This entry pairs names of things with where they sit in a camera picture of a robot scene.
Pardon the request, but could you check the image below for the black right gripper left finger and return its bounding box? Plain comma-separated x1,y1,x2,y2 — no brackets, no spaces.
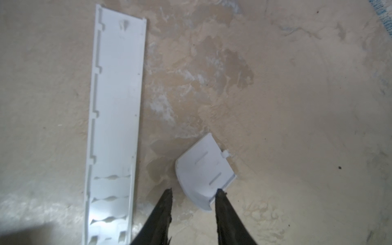
131,188,173,245

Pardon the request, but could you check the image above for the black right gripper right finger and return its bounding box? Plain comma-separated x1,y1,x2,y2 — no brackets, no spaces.
215,189,257,245

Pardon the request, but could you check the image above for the small curved white battery cover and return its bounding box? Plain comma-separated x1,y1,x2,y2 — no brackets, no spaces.
175,133,236,211

